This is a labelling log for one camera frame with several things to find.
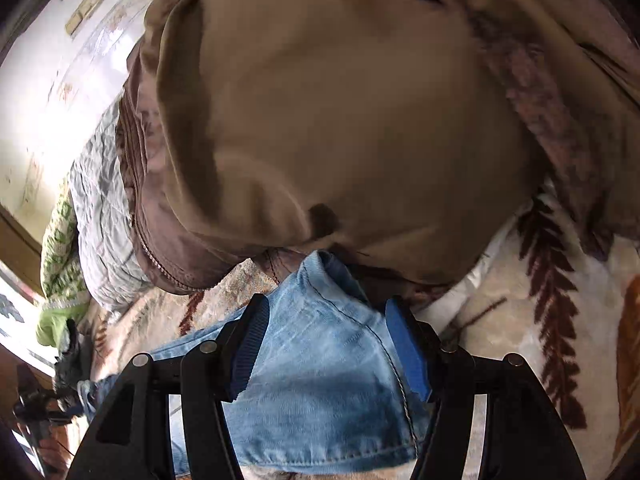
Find brown wooden door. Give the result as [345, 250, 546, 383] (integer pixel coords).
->
[0, 205, 56, 376]

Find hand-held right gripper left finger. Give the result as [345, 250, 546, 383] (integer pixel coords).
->
[67, 294, 271, 480]

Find dark patterned cloth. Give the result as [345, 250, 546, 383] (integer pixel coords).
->
[52, 320, 86, 397]

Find brown tan garment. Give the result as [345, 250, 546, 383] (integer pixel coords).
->
[115, 0, 640, 296]

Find green patterned cloth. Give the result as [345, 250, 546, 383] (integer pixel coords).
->
[37, 180, 93, 346]

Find cream leaf print blanket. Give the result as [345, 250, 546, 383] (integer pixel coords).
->
[90, 175, 640, 480]

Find grey quilted bedcover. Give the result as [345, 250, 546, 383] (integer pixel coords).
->
[70, 105, 151, 311]

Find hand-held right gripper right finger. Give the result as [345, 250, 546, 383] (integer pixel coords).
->
[385, 296, 588, 480]

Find light blue denim pants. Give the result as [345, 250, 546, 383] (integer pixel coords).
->
[77, 250, 436, 478]

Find beige wall switch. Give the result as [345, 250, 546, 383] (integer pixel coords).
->
[65, 10, 89, 36]

